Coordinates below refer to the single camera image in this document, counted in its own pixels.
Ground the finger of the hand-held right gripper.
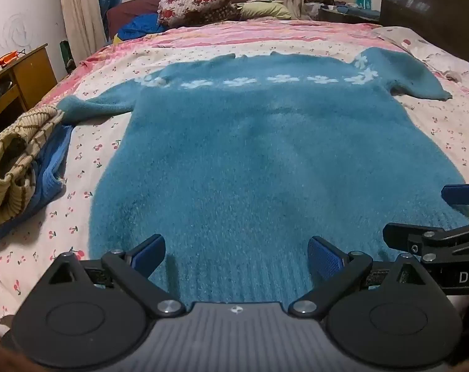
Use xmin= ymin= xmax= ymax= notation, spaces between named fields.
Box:
xmin=383 ymin=222 xmax=469 ymax=260
xmin=441 ymin=183 xmax=469 ymax=205

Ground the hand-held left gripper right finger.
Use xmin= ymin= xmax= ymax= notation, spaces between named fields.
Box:
xmin=288 ymin=236 xmax=438 ymax=317

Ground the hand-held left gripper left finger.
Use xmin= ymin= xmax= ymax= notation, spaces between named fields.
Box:
xmin=49 ymin=234 xmax=186 ymax=318

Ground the teal knit sweater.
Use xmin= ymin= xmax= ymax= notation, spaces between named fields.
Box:
xmin=57 ymin=47 xmax=469 ymax=305

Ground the blue knit garment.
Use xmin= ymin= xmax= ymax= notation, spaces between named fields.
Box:
xmin=0 ymin=124 xmax=75 ymax=247

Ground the dotted white pillow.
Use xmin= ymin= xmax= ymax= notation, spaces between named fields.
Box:
xmin=373 ymin=26 xmax=469 ymax=94

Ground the beige striped knit sweater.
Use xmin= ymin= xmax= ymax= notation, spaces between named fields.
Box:
xmin=0 ymin=105 xmax=65 ymax=220

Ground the dark wooden headboard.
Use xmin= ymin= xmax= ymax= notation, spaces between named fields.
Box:
xmin=379 ymin=0 xmax=469 ymax=71

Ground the dark nightstand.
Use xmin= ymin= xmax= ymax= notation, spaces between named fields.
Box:
xmin=317 ymin=4 xmax=382 ymax=24

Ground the wooden desk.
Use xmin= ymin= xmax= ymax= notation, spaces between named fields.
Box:
xmin=0 ymin=44 xmax=59 ymax=142

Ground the blue crumpled cloth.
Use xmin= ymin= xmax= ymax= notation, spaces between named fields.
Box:
xmin=114 ymin=13 xmax=168 ymax=43

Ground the pink striped blanket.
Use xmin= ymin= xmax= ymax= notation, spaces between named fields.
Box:
xmin=79 ymin=19 xmax=413 ymax=71

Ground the orange item on desk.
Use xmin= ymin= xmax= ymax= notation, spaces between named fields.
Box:
xmin=0 ymin=50 xmax=19 ymax=75

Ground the maroon sofa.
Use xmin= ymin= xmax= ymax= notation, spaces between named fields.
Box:
xmin=106 ymin=0 xmax=274 ymax=40

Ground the olive green pillow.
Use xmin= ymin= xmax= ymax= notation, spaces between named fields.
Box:
xmin=236 ymin=2 xmax=293 ymax=20

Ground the floral folded quilt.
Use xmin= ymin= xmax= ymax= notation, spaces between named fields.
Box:
xmin=157 ymin=0 xmax=241 ymax=29

